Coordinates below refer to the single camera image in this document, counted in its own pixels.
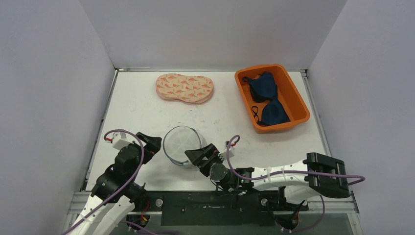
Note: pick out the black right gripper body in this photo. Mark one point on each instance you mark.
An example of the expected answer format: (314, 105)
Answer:
(206, 158)

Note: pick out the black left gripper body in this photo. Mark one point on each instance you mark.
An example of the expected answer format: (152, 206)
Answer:
(134, 171)

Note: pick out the white mesh cylindrical laundry bag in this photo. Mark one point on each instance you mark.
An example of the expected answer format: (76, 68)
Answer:
(179, 139)

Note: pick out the pink carrot-print laundry bag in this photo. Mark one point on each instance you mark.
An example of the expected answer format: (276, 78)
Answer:
(184, 88)

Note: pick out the navy blue bra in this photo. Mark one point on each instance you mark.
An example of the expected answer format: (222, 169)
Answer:
(264, 89)

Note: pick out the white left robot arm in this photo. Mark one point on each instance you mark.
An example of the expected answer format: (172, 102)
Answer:
(115, 192)

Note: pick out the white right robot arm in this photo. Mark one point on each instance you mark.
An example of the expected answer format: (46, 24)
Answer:
(316, 175)

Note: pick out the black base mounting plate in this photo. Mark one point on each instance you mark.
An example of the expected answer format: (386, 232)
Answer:
(214, 208)

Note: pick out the orange plastic bin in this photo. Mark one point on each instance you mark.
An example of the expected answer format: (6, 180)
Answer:
(288, 95)

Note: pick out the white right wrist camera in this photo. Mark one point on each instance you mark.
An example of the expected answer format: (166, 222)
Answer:
(227, 152)

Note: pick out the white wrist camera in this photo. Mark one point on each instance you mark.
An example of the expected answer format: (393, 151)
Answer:
(121, 139)
(227, 152)

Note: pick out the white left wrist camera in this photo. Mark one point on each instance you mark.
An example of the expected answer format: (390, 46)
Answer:
(121, 139)

